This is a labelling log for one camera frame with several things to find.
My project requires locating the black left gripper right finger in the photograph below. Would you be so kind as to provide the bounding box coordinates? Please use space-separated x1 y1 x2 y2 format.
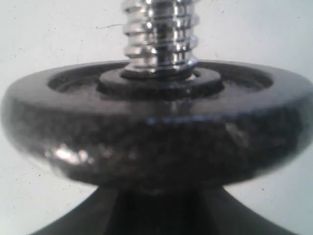
202 188 293 235

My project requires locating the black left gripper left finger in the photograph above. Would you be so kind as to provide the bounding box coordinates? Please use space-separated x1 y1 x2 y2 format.
34 188 117 235

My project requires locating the black weight plate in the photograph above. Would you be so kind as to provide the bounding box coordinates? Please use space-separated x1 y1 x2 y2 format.
1 61 313 192

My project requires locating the chrome dumbbell bar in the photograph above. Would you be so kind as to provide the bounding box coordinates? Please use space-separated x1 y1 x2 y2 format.
122 0 200 77

